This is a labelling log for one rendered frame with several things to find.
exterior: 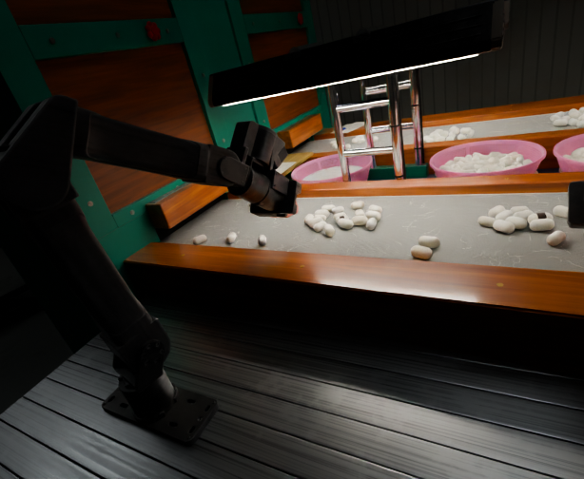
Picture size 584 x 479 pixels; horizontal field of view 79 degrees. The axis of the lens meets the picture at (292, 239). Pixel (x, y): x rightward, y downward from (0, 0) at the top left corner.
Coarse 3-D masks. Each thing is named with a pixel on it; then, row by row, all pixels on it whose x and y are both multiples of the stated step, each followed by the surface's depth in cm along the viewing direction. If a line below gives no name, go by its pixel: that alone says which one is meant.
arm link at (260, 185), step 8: (248, 160) 60; (256, 160) 61; (256, 168) 65; (248, 176) 60; (256, 176) 60; (264, 176) 64; (248, 184) 60; (256, 184) 61; (264, 184) 63; (232, 192) 61; (240, 192) 60; (248, 192) 60; (256, 192) 61; (264, 192) 63; (248, 200) 63; (256, 200) 63
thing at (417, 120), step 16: (416, 80) 102; (368, 96) 111; (416, 96) 104; (368, 112) 113; (416, 112) 106; (368, 128) 115; (384, 128) 113; (416, 128) 108; (368, 144) 118; (416, 144) 110; (416, 160) 113; (368, 176) 123; (384, 176) 120; (416, 176) 115
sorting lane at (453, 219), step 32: (192, 224) 105; (224, 224) 99; (256, 224) 94; (288, 224) 89; (384, 224) 78; (416, 224) 75; (448, 224) 72; (384, 256) 67; (448, 256) 62; (480, 256) 60; (512, 256) 58; (544, 256) 56; (576, 256) 55
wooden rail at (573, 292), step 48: (144, 288) 88; (192, 288) 78; (240, 288) 70; (288, 288) 63; (336, 288) 58; (384, 288) 54; (432, 288) 52; (480, 288) 49; (528, 288) 47; (576, 288) 45; (384, 336) 58; (432, 336) 53; (480, 336) 49; (528, 336) 46; (576, 336) 43
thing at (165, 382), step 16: (128, 384) 51; (160, 384) 52; (112, 400) 58; (128, 400) 51; (144, 400) 51; (160, 400) 52; (176, 400) 55; (192, 400) 55; (208, 400) 54; (128, 416) 54; (144, 416) 52; (160, 416) 52; (176, 416) 52; (192, 416) 52; (208, 416) 51; (160, 432) 51; (176, 432) 50; (192, 432) 49
